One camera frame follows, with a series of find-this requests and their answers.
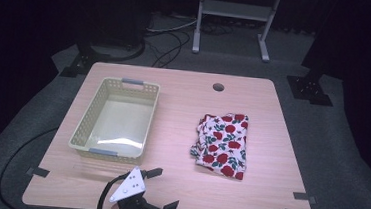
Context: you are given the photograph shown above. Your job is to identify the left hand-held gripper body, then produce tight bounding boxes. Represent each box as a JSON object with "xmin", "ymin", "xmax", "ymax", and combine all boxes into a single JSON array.
[{"xmin": 108, "ymin": 164, "xmax": 169, "ymax": 209}]

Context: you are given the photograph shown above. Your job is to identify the cream perforated plastic basket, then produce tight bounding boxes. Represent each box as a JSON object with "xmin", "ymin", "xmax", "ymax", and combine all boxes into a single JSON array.
[{"xmin": 67, "ymin": 74, "xmax": 161, "ymax": 166}]

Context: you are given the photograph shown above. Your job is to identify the red floral cloth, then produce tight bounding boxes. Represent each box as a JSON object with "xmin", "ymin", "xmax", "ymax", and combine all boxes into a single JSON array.
[{"xmin": 187, "ymin": 109, "xmax": 251, "ymax": 181}]

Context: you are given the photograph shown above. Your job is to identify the black tape piece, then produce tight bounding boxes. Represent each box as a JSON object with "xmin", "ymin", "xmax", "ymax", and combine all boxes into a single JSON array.
[
  {"xmin": 291, "ymin": 191, "xmax": 319, "ymax": 205},
  {"xmin": 25, "ymin": 166, "xmax": 51, "ymax": 179}
]

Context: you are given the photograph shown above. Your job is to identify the black stand base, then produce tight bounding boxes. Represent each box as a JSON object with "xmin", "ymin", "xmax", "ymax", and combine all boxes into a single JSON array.
[
  {"xmin": 58, "ymin": 39, "xmax": 112, "ymax": 81},
  {"xmin": 284, "ymin": 66, "xmax": 337, "ymax": 108}
]

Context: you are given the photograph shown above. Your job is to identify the white metal stand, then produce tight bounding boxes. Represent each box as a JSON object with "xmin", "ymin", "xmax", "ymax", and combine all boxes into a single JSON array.
[{"xmin": 191, "ymin": 0, "xmax": 283, "ymax": 64}]

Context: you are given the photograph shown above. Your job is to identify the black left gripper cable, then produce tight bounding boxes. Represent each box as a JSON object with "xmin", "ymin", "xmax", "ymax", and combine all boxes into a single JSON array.
[{"xmin": 95, "ymin": 170, "xmax": 132, "ymax": 209}]

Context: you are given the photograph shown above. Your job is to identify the black floor cable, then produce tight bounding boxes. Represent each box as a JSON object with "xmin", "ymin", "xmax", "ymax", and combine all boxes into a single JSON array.
[{"xmin": 0, "ymin": 122, "xmax": 59, "ymax": 209}]

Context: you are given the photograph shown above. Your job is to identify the thin black floor cables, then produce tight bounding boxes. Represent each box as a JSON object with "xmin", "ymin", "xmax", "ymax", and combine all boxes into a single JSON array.
[{"xmin": 142, "ymin": 27, "xmax": 192, "ymax": 71}]

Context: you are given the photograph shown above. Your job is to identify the white floor cable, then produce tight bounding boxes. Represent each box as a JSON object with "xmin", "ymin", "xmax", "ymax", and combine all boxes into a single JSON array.
[{"xmin": 145, "ymin": 15, "xmax": 198, "ymax": 37}]

